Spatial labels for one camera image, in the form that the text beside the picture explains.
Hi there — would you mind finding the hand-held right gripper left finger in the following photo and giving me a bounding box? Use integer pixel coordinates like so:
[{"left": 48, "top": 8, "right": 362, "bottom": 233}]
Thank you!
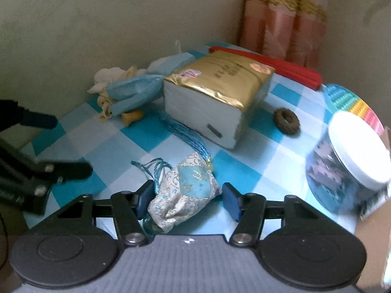
[{"left": 56, "top": 180, "right": 154, "bottom": 247}]

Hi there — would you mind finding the blue checkered tablecloth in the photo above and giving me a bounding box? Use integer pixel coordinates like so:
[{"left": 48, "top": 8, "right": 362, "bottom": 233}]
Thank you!
[{"left": 20, "top": 41, "right": 391, "bottom": 239}]

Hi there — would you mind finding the gold wrapped tissue pack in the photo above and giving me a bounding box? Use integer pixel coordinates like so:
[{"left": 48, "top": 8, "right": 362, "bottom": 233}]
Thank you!
[{"left": 163, "top": 51, "right": 275, "bottom": 150}]

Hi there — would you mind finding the brown fabric ring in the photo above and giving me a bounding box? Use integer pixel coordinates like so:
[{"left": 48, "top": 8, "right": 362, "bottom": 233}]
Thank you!
[{"left": 273, "top": 108, "right": 301, "bottom": 135}]

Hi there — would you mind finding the blue brocade sachet with tassel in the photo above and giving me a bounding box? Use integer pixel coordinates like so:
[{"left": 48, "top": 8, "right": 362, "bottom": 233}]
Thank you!
[{"left": 131, "top": 111, "right": 222, "bottom": 241}]

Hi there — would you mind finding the small yellow soft item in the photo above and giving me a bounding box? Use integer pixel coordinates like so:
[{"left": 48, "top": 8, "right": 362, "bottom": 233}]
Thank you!
[{"left": 121, "top": 111, "right": 145, "bottom": 126}]

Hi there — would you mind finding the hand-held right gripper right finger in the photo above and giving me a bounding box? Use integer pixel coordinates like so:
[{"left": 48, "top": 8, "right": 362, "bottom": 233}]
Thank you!
[{"left": 222, "top": 182, "right": 321, "bottom": 247}]

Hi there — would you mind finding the rainbow bubble pop toy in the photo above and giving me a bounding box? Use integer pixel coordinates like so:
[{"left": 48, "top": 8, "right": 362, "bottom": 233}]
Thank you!
[{"left": 324, "top": 83, "right": 384, "bottom": 138}]

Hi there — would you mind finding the red folded fan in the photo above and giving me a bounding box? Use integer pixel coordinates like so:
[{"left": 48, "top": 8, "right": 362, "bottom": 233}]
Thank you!
[{"left": 208, "top": 46, "right": 323, "bottom": 90}]

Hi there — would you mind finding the pink curtain with gold band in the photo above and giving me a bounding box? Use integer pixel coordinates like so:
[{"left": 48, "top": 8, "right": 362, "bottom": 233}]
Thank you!
[{"left": 238, "top": 0, "right": 329, "bottom": 69}]

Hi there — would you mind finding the clear jar with white lid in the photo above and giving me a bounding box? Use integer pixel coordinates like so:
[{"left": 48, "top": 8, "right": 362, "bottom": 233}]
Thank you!
[{"left": 305, "top": 111, "right": 391, "bottom": 216}]

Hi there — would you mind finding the cardboard box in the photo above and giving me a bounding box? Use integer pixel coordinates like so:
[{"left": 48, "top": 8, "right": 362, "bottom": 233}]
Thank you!
[{"left": 356, "top": 186, "right": 391, "bottom": 290}]

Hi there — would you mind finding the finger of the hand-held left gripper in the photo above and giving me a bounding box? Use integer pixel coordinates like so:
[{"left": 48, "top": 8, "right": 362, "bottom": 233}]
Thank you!
[
  {"left": 0, "top": 139, "right": 94, "bottom": 216},
  {"left": 0, "top": 99, "right": 58, "bottom": 131}
]

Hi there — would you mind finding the white cloth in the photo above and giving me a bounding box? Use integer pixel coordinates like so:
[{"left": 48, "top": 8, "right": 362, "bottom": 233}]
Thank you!
[{"left": 87, "top": 65, "right": 129, "bottom": 95}]

